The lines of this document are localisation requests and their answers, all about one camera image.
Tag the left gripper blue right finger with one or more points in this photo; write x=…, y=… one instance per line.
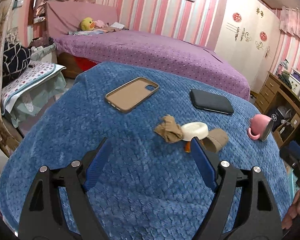
x=257, y=215

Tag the cardboard tube roll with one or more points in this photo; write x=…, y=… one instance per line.
x=216, y=140

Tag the brown paper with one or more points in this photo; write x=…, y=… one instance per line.
x=169, y=130

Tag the person right hand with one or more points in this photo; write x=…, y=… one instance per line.
x=292, y=213

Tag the pink metal mug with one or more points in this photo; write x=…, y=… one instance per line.
x=260, y=127

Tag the wooden desk with drawers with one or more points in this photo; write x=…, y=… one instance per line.
x=279, y=102

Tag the black smartphone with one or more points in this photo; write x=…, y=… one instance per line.
x=210, y=102

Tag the blue fleece table blanket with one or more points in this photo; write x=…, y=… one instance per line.
x=148, y=189

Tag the dotted cloth side table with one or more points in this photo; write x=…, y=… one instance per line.
x=28, y=94

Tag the white wardrobe with decals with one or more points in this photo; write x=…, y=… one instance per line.
x=248, y=38

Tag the purple polka dot bed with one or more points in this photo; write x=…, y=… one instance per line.
x=157, y=52

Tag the tan phone case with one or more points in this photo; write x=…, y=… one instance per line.
x=131, y=94

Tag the black white patterned bag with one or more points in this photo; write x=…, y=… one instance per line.
x=16, y=59

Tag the yellow duck plush toy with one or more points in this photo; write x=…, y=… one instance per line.
x=87, y=24

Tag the pink bed headboard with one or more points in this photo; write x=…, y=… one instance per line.
x=62, y=17

